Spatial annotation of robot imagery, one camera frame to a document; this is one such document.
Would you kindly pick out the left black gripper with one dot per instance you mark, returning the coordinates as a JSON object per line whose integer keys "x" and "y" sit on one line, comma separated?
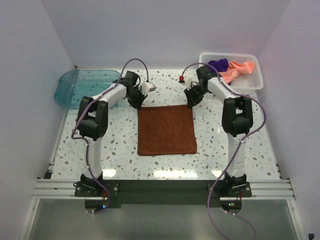
{"x": 137, "y": 105}

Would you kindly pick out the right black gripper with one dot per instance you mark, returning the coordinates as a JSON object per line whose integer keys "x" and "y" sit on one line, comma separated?
{"x": 192, "y": 100}

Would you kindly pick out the aluminium frame rail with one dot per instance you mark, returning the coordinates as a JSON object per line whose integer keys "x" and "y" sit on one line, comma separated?
{"x": 63, "y": 189}

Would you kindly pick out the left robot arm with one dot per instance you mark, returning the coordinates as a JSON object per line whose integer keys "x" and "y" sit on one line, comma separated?
{"x": 92, "y": 124}

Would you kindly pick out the brown towel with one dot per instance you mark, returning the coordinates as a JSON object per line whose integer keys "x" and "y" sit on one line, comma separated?
{"x": 166, "y": 130}

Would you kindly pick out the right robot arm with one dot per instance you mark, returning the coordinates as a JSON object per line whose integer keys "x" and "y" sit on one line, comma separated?
{"x": 236, "y": 121}

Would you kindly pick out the purple towel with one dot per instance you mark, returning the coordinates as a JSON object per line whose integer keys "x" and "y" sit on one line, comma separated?
{"x": 220, "y": 65}

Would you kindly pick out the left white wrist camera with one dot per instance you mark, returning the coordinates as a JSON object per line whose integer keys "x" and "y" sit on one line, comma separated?
{"x": 147, "y": 87}

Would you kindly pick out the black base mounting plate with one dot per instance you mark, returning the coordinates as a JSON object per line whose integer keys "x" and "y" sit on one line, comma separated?
{"x": 116, "y": 193}

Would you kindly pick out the blue transparent plastic tray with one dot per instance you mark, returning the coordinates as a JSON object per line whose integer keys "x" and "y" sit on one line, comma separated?
{"x": 76, "y": 84}

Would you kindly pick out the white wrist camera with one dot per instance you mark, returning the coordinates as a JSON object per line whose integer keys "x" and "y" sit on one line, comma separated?
{"x": 186, "y": 81}
{"x": 147, "y": 87}

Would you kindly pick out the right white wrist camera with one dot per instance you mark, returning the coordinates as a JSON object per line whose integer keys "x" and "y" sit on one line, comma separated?
{"x": 186, "y": 81}

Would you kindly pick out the white plastic basket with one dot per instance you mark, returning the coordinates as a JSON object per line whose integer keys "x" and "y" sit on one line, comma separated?
{"x": 245, "y": 83}

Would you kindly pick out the pink towel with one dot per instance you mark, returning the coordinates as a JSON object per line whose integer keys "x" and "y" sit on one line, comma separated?
{"x": 235, "y": 69}

